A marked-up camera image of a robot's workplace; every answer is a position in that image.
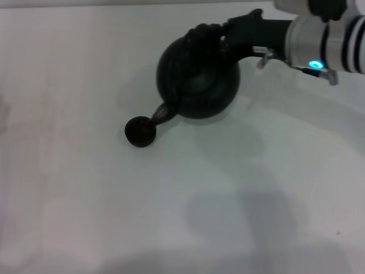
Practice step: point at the black round teapot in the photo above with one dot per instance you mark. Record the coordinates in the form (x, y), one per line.
(199, 82)

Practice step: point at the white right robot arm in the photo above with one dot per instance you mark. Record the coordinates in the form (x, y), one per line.
(336, 45)

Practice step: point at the dark brown teacup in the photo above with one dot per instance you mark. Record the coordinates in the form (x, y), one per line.
(138, 135)

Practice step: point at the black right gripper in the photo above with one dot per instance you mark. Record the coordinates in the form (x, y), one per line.
(262, 32)

